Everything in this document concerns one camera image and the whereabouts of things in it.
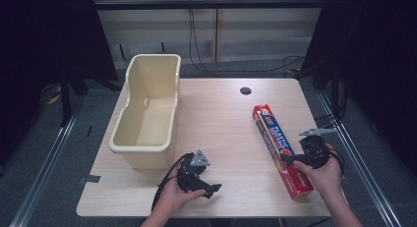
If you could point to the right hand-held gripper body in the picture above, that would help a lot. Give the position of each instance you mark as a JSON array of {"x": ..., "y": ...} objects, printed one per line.
[{"x": 314, "y": 150}]

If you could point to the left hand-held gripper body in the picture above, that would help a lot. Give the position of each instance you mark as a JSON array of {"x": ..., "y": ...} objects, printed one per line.
[{"x": 191, "y": 174}]

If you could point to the red plastic wrap box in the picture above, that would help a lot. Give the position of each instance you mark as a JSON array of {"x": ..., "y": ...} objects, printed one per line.
[{"x": 273, "y": 137}]

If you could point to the cream plastic bin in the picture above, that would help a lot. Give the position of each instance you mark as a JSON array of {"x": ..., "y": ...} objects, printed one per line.
[{"x": 154, "y": 115}]

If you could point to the person's left hand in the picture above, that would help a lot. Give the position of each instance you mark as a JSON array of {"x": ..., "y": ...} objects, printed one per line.
[{"x": 173, "y": 197}]

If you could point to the person's right hand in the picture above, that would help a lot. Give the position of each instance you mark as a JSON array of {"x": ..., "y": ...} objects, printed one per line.
[{"x": 323, "y": 179}]

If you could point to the dark curtain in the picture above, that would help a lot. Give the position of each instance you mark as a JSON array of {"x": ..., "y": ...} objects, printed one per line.
[
  {"x": 42, "y": 50},
  {"x": 377, "y": 56}
]

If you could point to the black metal stand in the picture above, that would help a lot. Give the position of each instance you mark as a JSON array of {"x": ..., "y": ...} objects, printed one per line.
[{"x": 65, "y": 99}]

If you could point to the black horizontal bar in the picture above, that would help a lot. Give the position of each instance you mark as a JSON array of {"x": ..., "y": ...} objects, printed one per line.
[{"x": 209, "y": 4}]

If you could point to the metal floor rail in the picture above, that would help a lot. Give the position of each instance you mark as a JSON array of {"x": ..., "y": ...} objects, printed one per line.
[
  {"x": 42, "y": 171},
  {"x": 357, "y": 155}
]

